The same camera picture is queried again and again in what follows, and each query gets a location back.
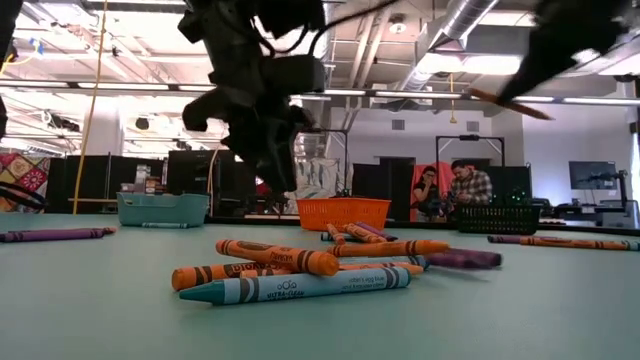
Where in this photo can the black plastic basket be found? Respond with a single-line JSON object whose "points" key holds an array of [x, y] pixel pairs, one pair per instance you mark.
{"points": [[500, 220]]}

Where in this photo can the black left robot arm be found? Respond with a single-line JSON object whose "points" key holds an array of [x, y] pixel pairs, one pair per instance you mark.
{"points": [[240, 15]]}

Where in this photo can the black monitor screen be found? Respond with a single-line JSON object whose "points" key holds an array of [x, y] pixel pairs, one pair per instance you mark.
{"points": [[590, 175]]}

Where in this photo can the long ceiling light strip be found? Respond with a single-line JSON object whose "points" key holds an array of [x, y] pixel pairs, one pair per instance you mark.
{"points": [[125, 86]]}

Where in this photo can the teal plastic bin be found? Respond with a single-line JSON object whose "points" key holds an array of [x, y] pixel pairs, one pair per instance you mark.
{"points": [[162, 210]]}

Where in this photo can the green table mat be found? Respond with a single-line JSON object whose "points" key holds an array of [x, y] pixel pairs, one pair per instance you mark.
{"points": [[100, 300]]}

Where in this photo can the stack of boxes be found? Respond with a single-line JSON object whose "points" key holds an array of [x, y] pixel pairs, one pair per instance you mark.
{"points": [[150, 185]]}

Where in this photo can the black metal frame rig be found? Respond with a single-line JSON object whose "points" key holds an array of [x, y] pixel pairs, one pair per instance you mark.
{"points": [[325, 131], [470, 137]]}

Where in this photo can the grey equipment box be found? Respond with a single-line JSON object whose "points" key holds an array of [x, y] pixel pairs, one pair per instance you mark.
{"points": [[620, 215]]}

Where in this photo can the white patterned sheet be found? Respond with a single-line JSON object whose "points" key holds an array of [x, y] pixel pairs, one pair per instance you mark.
{"points": [[320, 182]]}

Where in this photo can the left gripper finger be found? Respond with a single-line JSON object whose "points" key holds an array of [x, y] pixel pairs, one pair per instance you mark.
{"points": [[255, 140], [289, 150]]}

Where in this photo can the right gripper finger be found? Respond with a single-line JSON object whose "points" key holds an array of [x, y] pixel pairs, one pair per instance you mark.
{"points": [[537, 72]]}

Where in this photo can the black background robot arm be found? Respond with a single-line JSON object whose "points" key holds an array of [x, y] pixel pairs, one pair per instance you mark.
{"points": [[623, 185]]}

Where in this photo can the colourful patterned cloth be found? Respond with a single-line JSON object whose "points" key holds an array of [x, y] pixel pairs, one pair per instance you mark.
{"points": [[22, 170]]}

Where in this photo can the slanted silver ventilation duct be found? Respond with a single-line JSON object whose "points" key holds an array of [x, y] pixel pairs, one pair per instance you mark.
{"points": [[460, 20]]}

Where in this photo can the round ceiling lamp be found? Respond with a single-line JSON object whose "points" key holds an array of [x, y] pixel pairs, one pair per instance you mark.
{"points": [[397, 25]]}

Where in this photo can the orange plastic basket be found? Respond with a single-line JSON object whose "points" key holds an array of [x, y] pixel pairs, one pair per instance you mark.
{"points": [[325, 212]]}

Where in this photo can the person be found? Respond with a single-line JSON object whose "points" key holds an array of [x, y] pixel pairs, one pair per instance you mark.
{"points": [[472, 187], [427, 195]]}

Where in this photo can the red cloth backdrop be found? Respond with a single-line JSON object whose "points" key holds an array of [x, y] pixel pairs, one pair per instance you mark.
{"points": [[442, 172]]}

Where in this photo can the black ceiling speaker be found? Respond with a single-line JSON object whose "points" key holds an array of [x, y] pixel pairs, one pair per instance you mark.
{"points": [[142, 123]]}

